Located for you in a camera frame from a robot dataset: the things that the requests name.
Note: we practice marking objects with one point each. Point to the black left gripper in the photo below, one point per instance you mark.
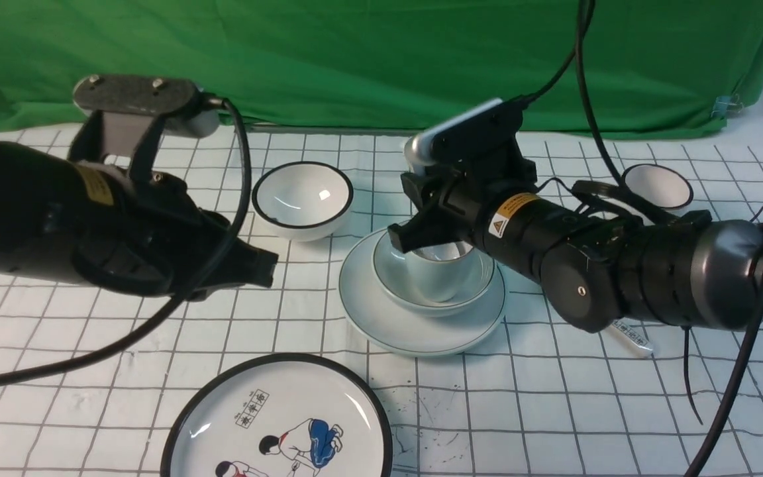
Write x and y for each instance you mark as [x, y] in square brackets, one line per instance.
[151, 240]

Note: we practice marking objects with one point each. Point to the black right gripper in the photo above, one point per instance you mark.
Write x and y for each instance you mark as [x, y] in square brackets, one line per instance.
[455, 202]

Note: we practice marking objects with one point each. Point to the pale green cup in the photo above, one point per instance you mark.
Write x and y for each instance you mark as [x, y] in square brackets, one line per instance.
[439, 271]

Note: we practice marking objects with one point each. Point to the green-rimmed pale bowl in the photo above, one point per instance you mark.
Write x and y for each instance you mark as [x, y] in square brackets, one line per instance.
[393, 277]

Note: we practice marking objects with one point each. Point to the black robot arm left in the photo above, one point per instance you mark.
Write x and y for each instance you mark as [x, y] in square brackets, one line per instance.
[42, 198]

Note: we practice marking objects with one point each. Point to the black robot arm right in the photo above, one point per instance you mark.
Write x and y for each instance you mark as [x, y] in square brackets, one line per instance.
[688, 271]

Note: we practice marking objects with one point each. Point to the black-rimmed white bowl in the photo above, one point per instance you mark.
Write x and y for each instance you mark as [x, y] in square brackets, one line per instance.
[303, 201]

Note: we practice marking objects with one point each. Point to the green-rimmed pale plate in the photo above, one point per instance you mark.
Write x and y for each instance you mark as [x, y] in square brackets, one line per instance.
[404, 332]

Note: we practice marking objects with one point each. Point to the black-rimmed illustrated plate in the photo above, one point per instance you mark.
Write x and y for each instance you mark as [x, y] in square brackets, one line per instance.
[286, 414]

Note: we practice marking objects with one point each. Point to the white checkered tablecloth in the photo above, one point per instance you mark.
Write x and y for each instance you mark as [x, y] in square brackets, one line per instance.
[536, 398]

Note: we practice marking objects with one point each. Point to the white spoon with print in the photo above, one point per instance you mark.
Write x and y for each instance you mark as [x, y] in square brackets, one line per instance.
[633, 340]

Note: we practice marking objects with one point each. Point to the black-rimmed white cup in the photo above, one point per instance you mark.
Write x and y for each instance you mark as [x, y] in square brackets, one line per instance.
[659, 185]

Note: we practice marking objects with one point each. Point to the green backdrop cloth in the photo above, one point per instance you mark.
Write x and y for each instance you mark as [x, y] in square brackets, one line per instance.
[653, 68]

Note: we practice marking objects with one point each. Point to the metal binder clip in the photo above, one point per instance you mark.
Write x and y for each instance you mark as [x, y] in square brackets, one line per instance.
[725, 106]

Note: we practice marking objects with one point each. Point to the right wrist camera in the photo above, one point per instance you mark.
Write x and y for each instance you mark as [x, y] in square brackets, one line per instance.
[469, 135]

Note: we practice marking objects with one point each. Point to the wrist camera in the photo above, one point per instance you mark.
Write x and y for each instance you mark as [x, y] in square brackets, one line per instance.
[143, 109]
[469, 135]

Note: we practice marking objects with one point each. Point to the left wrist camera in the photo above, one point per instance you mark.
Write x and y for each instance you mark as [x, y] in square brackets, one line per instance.
[143, 109]

